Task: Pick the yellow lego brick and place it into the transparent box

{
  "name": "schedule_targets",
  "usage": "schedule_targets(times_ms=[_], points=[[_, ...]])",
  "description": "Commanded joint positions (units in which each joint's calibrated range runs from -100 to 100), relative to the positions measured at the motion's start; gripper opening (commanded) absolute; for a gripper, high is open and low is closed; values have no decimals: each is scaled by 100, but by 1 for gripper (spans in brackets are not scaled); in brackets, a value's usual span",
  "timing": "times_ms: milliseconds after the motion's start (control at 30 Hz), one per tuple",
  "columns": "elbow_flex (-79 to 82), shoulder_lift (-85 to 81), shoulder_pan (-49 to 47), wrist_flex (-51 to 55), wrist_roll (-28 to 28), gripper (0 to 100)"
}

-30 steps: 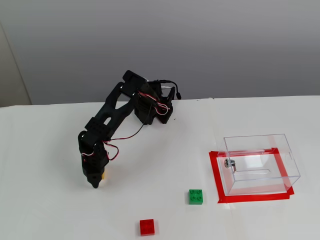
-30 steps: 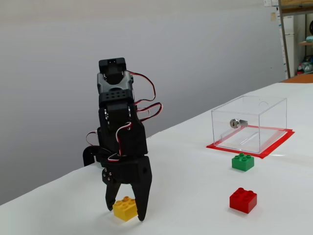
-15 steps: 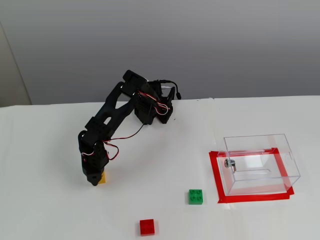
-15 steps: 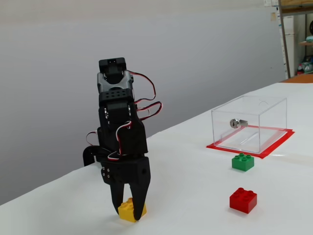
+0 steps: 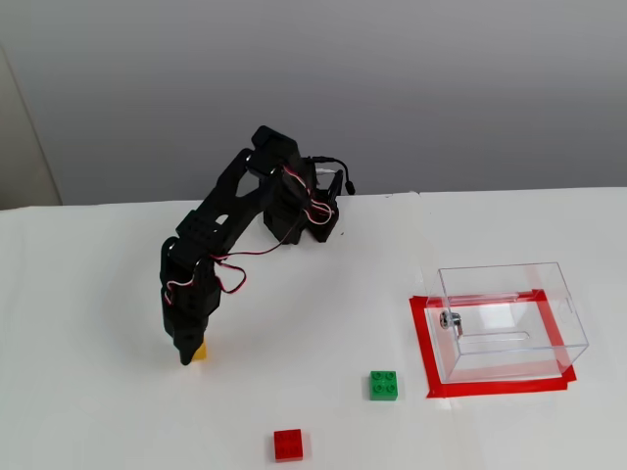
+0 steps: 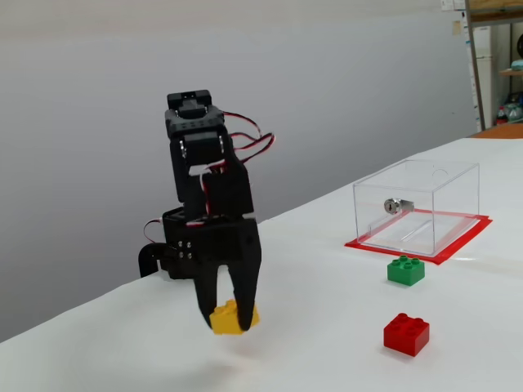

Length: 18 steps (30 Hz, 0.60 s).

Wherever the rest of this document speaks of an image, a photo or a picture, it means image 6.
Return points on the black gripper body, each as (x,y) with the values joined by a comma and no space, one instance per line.
(222,245)

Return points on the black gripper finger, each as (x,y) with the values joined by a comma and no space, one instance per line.
(246,294)
(205,286)

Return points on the yellow lego brick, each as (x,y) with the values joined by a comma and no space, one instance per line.
(225,320)

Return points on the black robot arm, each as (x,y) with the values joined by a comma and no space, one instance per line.
(222,192)

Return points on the green lego brick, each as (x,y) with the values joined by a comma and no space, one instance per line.
(404,271)

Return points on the red lego brick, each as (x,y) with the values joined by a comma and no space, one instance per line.
(404,337)

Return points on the silver box lock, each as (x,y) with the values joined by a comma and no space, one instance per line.
(391,206)

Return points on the transparent acrylic box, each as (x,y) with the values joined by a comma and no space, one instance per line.
(449,192)

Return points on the black table clamp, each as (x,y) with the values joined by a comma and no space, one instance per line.
(146,261)

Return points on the orange wooden table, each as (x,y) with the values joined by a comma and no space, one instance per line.
(502,130)

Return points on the cola bottle red cap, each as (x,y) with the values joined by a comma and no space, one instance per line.
(501,117)

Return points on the white refrigerator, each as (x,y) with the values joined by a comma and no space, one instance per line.
(483,73)

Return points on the yellow sticky note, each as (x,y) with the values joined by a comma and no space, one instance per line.
(456,27)

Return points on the green plastic bag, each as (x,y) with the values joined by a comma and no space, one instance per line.
(515,112)

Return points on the white paper label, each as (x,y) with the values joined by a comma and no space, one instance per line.
(451,5)

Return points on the teal rounded object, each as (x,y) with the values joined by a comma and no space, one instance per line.
(518,64)

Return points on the metal shelf rack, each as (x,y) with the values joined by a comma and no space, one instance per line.
(494,15)

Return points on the red tape frame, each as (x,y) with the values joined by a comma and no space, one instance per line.
(457,248)

